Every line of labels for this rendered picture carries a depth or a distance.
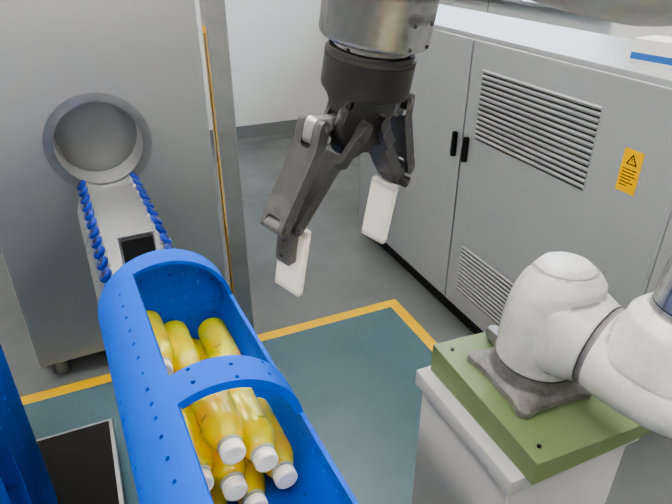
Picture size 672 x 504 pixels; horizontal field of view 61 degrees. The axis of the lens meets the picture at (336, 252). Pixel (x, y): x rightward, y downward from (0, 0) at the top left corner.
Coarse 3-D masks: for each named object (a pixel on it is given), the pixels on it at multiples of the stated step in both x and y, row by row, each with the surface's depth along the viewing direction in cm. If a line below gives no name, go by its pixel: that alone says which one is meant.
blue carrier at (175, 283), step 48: (144, 288) 124; (192, 288) 129; (144, 336) 99; (192, 336) 135; (240, 336) 125; (144, 384) 91; (192, 384) 86; (240, 384) 88; (288, 384) 97; (144, 432) 85; (288, 432) 103; (144, 480) 80; (192, 480) 73; (336, 480) 86
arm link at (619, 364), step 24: (624, 312) 91; (648, 312) 86; (600, 336) 93; (624, 336) 88; (648, 336) 85; (600, 360) 92; (624, 360) 88; (648, 360) 85; (600, 384) 92; (624, 384) 89; (648, 384) 86; (624, 408) 91; (648, 408) 87
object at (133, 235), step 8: (128, 232) 162; (136, 232) 162; (144, 232) 162; (152, 232) 163; (120, 240) 159; (128, 240) 159; (136, 240) 160; (144, 240) 161; (152, 240) 162; (120, 248) 161; (128, 248) 160; (136, 248) 161; (144, 248) 162; (152, 248) 164; (128, 256) 161; (136, 256) 162
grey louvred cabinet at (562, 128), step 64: (448, 64) 264; (512, 64) 225; (576, 64) 198; (640, 64) 188; (448, 128) 274; (512, 128) 232; (576, 128) 201; (640, 128) 179; (448, 192) 285; (512, 192) 240; (576, 192) 208; (640, 192) 183; (448, 256) 297; (512, 256) 249; (640, 256) 188
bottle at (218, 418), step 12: (216, 396) 92; (228, 396) 94; (192, 408) 94; (204, 408) 91; (216, 408) 90; (228, 408) 90; (204, 420) 89; (216, 420) 88; (228, 420) 88; (240, 420) 90; (204, 432) 88; (216, 432) 87; (228, 432) 87; (240, 432) 88; (216, 444) 87
